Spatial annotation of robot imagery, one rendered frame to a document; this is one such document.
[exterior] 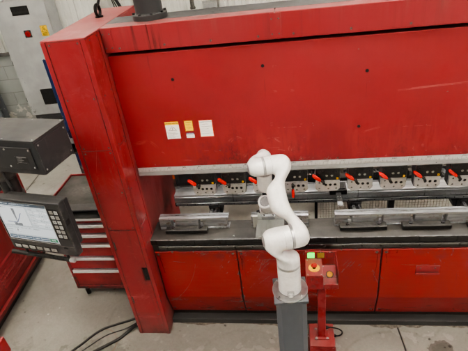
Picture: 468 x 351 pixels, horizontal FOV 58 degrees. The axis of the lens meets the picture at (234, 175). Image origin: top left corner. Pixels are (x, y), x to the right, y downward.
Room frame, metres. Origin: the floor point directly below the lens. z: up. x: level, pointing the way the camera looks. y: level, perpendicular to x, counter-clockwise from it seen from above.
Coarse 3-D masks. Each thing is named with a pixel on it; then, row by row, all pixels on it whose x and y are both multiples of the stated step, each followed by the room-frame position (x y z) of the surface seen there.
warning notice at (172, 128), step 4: (168, 124) 2.40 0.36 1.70; (172, 124) 2.39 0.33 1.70; (176, 124) 2.39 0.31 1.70; (168, 128) 2.40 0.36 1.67; (172, 128) 2.39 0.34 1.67; (176, 128) 2.39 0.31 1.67; (168, 132) 2.40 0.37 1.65; (172, 132) 2.39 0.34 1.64; (176, 132) 2.39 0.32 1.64; (168, 136) 2.40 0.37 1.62; (172, 136) 2.39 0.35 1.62; (176, 136) 2.39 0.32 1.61; (180, 136) 2.39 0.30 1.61
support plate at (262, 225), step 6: (258, 216) 2.29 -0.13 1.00; (276, 216) 2.26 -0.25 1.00; (258, 222) 2.22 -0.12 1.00; (264, 222) 2.21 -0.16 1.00; (270, 222) 2.20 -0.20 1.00; (276, 222) 2.19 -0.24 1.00; (282, 222) 2.19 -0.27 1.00; (258, 228) 2.15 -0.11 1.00; (264, 228) 2.15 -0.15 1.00; (258, 234) 2.10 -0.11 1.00
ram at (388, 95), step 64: (128, 64) 2.42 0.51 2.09; (192, 64) 2.36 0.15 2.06; (256, 64) 2.30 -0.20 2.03; (320, 64) 2.24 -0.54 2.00; (384, 64) 2.18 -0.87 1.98; (448, 64) 2.13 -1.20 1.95; (128, 128) 2.44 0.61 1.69; (256, 128) 2.30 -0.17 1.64; (320, 128) 2.24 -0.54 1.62; (384, 128) 2.18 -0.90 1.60; (448, 128) 2.12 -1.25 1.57
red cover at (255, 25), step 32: (384, 0) 2.19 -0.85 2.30; (416, 0) 2.14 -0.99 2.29; (448, 0) 2.12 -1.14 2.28; (128, 32) 2.40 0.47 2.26; (160, 32) 2.37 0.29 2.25; (192, 32) 2.34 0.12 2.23; (224, 32) 2.31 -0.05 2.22; (256, 32) 2.28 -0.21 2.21; (288, 32) 2.25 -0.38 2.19; (320, 32) 2.22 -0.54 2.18; (352, 32) 2.20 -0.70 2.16
